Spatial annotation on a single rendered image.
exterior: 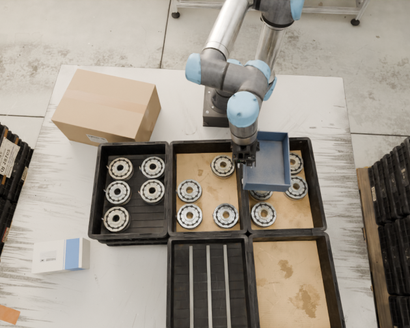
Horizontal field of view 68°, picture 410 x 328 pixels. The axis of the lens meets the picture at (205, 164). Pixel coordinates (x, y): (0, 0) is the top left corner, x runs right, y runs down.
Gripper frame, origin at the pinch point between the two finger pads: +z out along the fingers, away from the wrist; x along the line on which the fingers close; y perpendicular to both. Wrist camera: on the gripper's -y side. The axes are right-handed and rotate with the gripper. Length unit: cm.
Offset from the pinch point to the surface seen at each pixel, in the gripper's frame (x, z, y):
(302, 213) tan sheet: 23.1, 32.3, 10.3
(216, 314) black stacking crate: -9, 28, 51
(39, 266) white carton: -81, 22, 41
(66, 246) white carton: -73, 23, 32
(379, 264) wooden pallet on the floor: 78, 109, 19
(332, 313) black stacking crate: 32, 29, 47
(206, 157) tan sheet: -18.5, 26.7, -11.7
